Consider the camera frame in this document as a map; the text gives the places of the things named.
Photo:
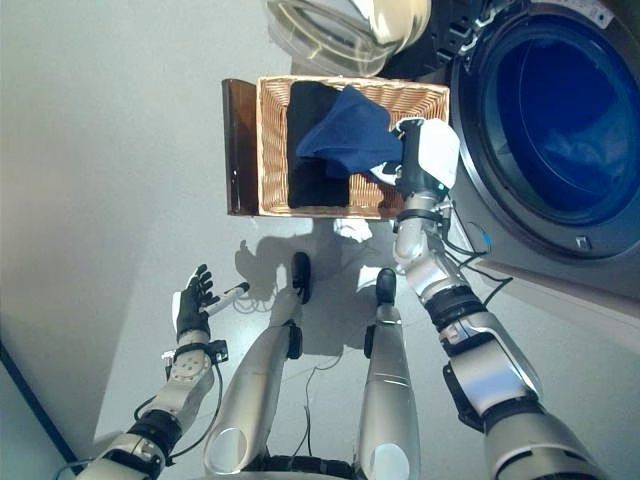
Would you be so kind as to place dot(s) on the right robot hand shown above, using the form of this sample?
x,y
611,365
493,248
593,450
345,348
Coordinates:
x,y
430,155

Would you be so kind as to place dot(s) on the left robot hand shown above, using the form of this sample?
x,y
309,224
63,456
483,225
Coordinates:
x,y
192,310

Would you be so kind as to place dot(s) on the blue garment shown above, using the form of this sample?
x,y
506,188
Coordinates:
x,y
350,135

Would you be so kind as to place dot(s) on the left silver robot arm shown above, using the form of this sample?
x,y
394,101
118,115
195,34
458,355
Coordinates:
x,y
185,380

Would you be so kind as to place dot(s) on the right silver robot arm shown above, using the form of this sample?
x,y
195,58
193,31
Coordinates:
x,y
490,370

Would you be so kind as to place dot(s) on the glass washing machine door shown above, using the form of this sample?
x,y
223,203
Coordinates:
x,y
350,30

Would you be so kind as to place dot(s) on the grey washing machine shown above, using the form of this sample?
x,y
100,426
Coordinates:
x,y
550,270

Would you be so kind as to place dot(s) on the left silver robot leg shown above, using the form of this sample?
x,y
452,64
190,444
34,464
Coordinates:
x,y
250,385

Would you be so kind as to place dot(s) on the silver robot leg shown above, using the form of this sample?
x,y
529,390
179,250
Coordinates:
x,y
250,385
387,390

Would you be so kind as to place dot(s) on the large black folded garment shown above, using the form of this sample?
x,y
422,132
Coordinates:
x,y
310,190

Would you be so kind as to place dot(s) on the wicker laundry basket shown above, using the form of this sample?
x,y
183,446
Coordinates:
x,y
272,150

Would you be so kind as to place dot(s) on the dark brown wooden board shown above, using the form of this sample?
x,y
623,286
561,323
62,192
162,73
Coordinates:
x,y
240,150

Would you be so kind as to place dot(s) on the robot waist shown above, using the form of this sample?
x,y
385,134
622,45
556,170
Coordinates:
x,y
300,467

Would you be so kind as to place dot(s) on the right silver robot leg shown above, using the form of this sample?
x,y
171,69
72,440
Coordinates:
x,y
387,390

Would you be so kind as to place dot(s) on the grey cabinet with dark edge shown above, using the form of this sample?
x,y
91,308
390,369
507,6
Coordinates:
x,y
20,440

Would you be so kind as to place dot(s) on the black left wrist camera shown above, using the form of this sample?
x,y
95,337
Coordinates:
x,y
219,350

